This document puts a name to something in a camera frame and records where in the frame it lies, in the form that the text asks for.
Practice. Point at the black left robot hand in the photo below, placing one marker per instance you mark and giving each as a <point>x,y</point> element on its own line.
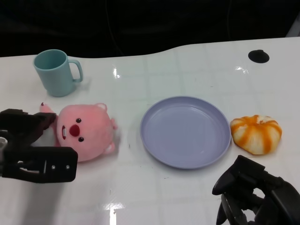
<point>28,159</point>

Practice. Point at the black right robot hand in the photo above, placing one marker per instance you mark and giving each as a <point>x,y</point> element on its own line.
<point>243,175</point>

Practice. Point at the pink plush beaver doll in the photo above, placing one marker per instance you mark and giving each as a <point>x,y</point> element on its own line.
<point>91,131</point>

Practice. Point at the lavender plastic plate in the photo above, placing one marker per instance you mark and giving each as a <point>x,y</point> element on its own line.
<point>185,133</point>

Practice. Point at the orange white bun toy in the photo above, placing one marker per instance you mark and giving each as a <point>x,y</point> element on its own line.
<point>255,136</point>

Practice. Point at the teal plastic mug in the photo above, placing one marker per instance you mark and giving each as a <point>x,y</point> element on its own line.
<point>57,79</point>

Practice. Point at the black round table grommet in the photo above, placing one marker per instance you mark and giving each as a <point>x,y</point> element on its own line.
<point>257,57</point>

